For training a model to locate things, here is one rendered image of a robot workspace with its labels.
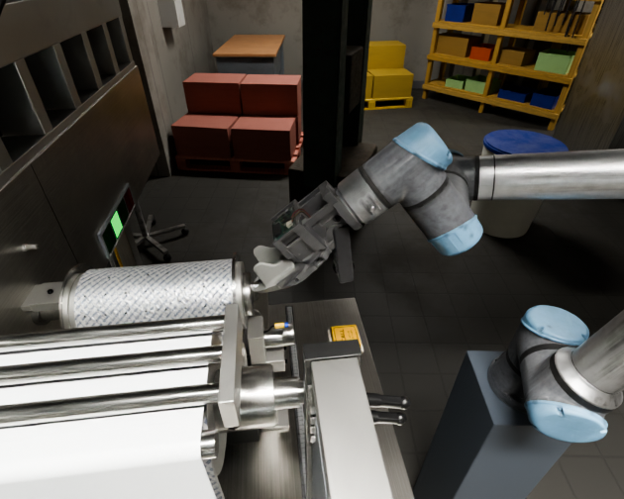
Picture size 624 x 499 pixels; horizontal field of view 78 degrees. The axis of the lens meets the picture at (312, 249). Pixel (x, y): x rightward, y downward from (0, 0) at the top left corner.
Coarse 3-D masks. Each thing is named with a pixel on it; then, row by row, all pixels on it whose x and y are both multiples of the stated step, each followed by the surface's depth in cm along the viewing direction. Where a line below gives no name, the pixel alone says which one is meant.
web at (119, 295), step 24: (168, 264) 63; (192, 264) 63; (216, 264) 62; (96, 288) 58; (120, 288) 59; (144, 288) 59; (168, 288) 59; (192, 288) 59; (216, 288) 60; (96, 312) 58; (120, 312) 58; (144, 312) 58; (168, 312) 59; (192, 312) 59; (216, 312) 59; (216, 480) 36
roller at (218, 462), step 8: (216, 336) 43; (216, 344) 42; (216, 368) 41; (208, 376) 37; (208, 408) 35; (208, 416) 35; (224, 440) 43; (224, 448) 42; (224, 456) 42; (216, 464) 37; (216, 472) 37
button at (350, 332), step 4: (332, 328) 102; (336, 328) 102; (340, 328) 102; (344, 328) 102; (348, 328) 102; (352, 328) 102; (356, 328) 102; (332, 332) 101; (336, 332) 101; (340, 332) 101; (344, 332) 101; (348, 332) 101; (352, 332) 101; (356, 332) 101; (332, 336) 101; (336, 336) 100; (340, 336) 100; (344, 336) 100; (348, 336) 100; (352, 336) 100; (356, 336) 100; (332, 340) 101; (336, 340) 99; (340, 340) 99; (344, 340) 99; (360, 340) 99; (360, 344) 98
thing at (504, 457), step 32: (480, 352) 99; (480, 384) 91; (448, 416) 113; (480, 416) 90; (512, 416) 85; (448, 448) 112; (480, 448) 90; (512, 448) 90; (544, 448) 89; (448, 480) 112; (480, 480) 101; (512, 480) 100
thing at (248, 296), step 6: (246, 276) 64; (246, 282) 63; (246, 288) 62; (246, 294) 62; (252, 294) 66; (246, 300) 62; (252, 300) 67; (246, 306) 63; (252, 306) 64; (246, 312) 63; (252, 312) 64
